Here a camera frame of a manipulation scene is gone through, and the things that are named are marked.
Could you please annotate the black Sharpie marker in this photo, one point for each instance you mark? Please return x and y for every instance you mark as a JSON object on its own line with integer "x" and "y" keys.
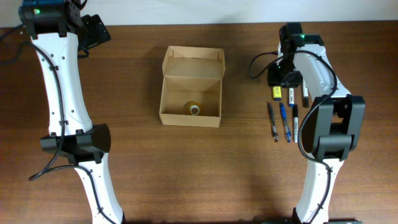
{"x": 296, "y": 122}

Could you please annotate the blue gel pen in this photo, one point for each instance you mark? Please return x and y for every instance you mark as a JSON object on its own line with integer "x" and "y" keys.
{"x": 284, "y": 119}

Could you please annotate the yellow highlighter marker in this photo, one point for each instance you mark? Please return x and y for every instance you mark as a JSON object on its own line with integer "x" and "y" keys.
{"x": 277, "y": 94}

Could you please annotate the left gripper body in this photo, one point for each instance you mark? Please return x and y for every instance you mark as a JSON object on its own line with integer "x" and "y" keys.
{"x": 93, "y": 33}

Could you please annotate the cardboard box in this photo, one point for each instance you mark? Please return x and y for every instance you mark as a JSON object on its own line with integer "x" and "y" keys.
{"x": 192, "y": 74}

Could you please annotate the yellow tape roll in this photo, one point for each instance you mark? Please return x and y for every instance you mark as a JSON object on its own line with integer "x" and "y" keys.
{"x": 193, "y": 108}

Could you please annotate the black gel pen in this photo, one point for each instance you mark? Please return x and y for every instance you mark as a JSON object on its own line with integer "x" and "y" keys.
{"x": 273, "y": 128}

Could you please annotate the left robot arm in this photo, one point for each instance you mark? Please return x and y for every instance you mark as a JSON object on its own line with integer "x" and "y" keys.
{"x": 58, "y": 33}

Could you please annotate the blue whiteboard marker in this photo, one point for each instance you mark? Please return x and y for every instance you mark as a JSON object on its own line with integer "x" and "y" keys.
{"x": 291, "y": 97}

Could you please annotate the black whiteboard marker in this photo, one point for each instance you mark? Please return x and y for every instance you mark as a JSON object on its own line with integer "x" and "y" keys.
{"x": 305, "y": 94}

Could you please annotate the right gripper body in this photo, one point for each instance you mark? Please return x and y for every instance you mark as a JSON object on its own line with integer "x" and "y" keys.
{"x": 283, "y": 74}

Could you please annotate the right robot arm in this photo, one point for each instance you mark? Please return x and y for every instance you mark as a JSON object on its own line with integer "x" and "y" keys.
{"x": 330, "y": 130}

